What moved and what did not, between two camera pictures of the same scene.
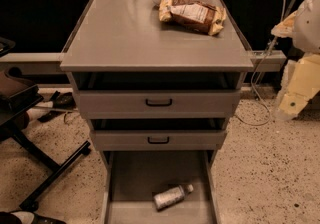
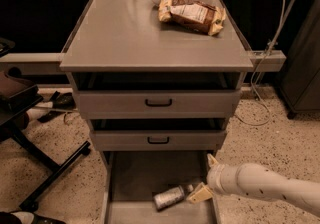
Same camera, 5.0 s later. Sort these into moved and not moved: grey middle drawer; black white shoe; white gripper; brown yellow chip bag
Moved: white gripper
Not moved: black white shoe; brown yellow chip bag; grey middle drawer
